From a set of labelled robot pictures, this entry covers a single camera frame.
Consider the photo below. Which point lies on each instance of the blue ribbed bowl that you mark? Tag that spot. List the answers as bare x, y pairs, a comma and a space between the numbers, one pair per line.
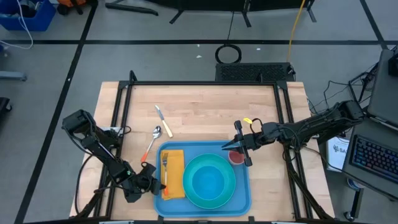
208, 183

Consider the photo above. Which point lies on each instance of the blue plastic bin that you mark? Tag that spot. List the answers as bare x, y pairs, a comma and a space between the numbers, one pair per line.
37, 21

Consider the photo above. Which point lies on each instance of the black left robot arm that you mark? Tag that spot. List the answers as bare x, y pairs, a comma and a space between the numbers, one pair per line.
105, 152

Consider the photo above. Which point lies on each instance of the black caster wheel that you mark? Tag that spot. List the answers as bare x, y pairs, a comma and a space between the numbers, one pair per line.
349, 215

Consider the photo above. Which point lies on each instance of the white printed paper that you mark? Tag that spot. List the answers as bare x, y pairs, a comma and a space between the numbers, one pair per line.
337, 155

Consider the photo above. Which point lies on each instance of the black metal table frame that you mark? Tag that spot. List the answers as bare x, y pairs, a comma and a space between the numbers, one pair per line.
202, 83

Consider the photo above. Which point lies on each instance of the grey furniture foot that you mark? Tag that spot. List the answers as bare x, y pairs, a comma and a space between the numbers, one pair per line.
12, 76

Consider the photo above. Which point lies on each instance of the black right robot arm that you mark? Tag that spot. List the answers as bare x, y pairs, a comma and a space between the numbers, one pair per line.
320, 124

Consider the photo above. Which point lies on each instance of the black bar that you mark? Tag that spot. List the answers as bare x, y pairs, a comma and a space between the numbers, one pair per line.
130, 7

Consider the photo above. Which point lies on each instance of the black perforated computer case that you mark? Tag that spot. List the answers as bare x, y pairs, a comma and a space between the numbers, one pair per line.
252, 72

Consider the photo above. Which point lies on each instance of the black backlit keyboard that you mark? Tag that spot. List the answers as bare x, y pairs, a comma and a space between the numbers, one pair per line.
376, 158

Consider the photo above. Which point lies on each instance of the blue plastic tray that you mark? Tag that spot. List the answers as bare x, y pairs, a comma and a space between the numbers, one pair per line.
202, 211

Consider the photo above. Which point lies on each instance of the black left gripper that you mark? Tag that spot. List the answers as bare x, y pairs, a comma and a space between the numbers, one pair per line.
140, 186

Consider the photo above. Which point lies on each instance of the orange and black bag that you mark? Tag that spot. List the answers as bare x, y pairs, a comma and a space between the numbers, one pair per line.
71, 3

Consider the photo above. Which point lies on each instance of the grey keyboard shelf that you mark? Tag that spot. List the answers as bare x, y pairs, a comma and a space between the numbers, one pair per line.
351, 174

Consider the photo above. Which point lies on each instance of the orange cloth napkin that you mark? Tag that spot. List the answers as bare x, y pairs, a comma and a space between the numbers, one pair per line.
175, 174

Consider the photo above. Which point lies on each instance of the teal plate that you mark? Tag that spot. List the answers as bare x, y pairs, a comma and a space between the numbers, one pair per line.
188, 183

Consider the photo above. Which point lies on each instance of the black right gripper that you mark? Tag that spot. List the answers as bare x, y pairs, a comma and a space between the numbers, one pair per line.
258, 138

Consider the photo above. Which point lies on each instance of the pink cup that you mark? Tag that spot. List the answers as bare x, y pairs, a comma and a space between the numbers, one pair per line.
236, 158

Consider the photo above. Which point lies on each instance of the black partition screen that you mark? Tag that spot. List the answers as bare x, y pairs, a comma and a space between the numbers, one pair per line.
217, 4

